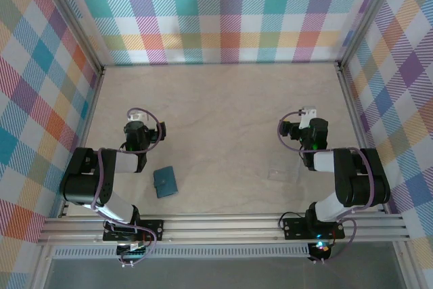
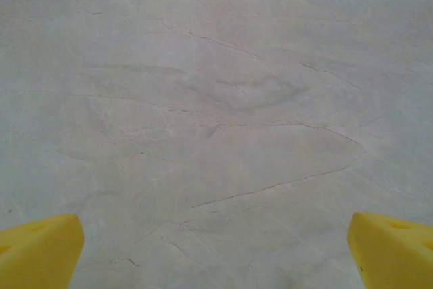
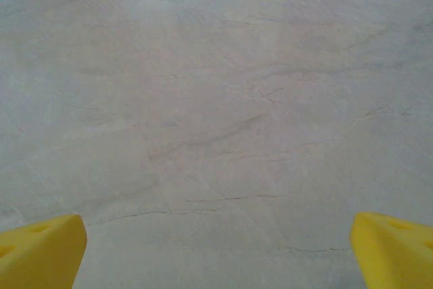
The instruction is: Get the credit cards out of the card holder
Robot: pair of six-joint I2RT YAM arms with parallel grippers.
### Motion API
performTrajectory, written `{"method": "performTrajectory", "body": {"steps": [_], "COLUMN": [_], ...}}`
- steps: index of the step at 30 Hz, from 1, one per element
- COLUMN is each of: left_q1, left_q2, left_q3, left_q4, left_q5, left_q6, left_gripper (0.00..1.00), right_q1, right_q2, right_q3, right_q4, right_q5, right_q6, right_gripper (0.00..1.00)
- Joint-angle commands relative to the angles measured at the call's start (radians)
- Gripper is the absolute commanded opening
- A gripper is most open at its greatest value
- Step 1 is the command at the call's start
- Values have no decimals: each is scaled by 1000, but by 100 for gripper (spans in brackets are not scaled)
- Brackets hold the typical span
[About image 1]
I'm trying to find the teal card holder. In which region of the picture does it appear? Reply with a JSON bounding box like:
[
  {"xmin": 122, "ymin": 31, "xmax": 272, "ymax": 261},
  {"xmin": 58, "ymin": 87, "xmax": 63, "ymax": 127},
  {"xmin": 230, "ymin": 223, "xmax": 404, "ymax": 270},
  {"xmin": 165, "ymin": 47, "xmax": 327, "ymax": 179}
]
[{"xmin": 153, "ymin": 166, "xmax": 179, "ymax": 199}]

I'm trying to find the right controller board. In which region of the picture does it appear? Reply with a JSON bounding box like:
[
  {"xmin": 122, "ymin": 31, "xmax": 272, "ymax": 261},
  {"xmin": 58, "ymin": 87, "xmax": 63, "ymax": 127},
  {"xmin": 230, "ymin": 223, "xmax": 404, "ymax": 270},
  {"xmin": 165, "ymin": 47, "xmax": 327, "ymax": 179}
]
[{"xmin": 309, "ymin": 240, "xmax": 332, "ymax": 261}]

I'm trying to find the controller board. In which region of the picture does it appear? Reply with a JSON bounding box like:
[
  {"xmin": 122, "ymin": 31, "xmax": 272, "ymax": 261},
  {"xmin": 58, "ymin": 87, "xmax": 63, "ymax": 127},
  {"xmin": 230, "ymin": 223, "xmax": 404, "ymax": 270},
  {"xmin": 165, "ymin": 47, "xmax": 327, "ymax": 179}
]
[
  {"xmin": 116, "ymin": 241, "xmax": 152, "ymax": 259},
  {"xmin": 309, "ymin": 240, "xmax": 332, "ymax": 261}
]

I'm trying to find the left controller board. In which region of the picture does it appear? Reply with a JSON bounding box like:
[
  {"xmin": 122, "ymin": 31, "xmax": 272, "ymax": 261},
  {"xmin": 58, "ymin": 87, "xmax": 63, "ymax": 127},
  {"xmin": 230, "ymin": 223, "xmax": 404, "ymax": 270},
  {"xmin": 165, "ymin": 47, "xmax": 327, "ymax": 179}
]
[{"xmin": 116, "ymin": 241, "xmax": 152, "ymax": 259}]

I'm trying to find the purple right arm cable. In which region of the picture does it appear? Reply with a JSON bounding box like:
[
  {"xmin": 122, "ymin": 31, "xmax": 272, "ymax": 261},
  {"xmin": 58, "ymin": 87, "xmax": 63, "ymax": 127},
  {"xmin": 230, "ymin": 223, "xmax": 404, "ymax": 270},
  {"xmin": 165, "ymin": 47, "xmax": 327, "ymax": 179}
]
[{"xmin": 277, "ymin": 111, "xmax": 376, "ymax": 265}]

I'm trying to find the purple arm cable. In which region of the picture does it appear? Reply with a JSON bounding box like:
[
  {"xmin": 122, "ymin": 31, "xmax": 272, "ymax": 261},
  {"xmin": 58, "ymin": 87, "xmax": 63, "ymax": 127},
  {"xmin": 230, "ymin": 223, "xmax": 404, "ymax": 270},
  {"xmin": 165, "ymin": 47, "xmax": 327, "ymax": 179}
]
[
  {"xmin": 91, "ymin": 108, "xmax": 162, "ymax": 268},
  {"xmin": 277, "ymin": 111, "xmax": 376, "ymax": 265}
]

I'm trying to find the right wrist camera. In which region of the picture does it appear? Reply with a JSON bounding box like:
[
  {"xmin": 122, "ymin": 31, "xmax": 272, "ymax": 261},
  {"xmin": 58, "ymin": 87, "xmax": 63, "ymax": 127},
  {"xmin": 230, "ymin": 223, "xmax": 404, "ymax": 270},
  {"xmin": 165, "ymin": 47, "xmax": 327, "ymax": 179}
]
[{"xmin": 300, "ymin": 106, "xmax": 317, "ymax": 130}]

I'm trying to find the aluminium side rail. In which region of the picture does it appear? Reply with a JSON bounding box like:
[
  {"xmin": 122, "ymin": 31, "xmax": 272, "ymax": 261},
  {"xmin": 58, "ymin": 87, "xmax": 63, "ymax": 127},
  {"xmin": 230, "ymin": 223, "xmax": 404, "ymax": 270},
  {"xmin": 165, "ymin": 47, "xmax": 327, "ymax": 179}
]
[
  {"xmin": 59, "ymin": 65, "xmax": 106, "ymax": 219},
  {"xmin": 336, "ymin": 62, "xmax": 388, "ymax": 214}
]

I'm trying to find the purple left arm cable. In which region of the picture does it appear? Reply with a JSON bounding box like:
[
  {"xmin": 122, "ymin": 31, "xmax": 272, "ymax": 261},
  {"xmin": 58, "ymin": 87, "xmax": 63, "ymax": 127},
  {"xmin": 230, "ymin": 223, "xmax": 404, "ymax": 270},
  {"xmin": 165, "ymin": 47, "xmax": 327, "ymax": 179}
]
[{"xmin": 91, "ymin": 108, "xmax": 162, "ymax": 268}]

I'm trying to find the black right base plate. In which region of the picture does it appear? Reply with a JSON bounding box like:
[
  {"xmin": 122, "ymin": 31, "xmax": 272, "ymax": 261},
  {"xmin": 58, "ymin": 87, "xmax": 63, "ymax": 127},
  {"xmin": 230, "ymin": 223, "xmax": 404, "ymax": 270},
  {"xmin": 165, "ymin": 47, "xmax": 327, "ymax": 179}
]
[{"xmin": 283, "ymin": 217, "xmax": 345, "ymax": 240}]

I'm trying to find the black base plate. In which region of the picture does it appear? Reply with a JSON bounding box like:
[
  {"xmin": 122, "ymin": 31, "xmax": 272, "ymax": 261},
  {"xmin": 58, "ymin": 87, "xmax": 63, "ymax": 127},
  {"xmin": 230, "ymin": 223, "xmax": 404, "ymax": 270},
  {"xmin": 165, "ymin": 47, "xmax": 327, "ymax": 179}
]
[
  {"xmin": 102, "ymin": 219, "xmax": 165, "ymax": 242},
  {"xmin": 283, "ymin": 217, "xmax": 345, "ymax": 240}
]

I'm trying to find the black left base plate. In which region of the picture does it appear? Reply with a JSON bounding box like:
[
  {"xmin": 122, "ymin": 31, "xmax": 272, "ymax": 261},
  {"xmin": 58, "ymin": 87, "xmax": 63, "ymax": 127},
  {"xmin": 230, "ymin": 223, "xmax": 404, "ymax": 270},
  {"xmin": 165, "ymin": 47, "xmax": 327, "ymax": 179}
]
[{"xmin": 102, "ymin": 219, "xmax": 165, "ymax": 242}]

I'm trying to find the aluminium mounting rail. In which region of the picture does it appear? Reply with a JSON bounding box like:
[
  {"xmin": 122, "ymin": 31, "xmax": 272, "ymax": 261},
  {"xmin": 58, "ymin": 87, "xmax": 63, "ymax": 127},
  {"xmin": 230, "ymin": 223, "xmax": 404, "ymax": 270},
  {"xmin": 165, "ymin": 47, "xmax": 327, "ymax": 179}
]
[{"xmin": 37, "ymin": 214, "xmax": 412, "ymax": 246}]

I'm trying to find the aluminium frame post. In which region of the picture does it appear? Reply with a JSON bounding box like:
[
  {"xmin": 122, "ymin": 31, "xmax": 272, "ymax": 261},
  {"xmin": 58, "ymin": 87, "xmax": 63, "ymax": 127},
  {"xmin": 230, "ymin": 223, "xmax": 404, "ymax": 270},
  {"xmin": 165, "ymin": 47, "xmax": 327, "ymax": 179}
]
[
  {"xmin": 33, "ymin": 0, "xmax": 106, "ymax": 70},
  {"xmin": 338, "ymin": 0, "xmax": 404, "ymax": 66}
]

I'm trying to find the grey slotted cable duct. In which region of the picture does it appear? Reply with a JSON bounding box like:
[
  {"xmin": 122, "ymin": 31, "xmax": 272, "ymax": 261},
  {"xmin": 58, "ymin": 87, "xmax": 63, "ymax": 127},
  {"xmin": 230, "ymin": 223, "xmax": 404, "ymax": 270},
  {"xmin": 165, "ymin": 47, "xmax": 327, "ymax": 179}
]
[{"xmin": 53, "ymin": 246, "xmax": 311, "ymax": 259}]

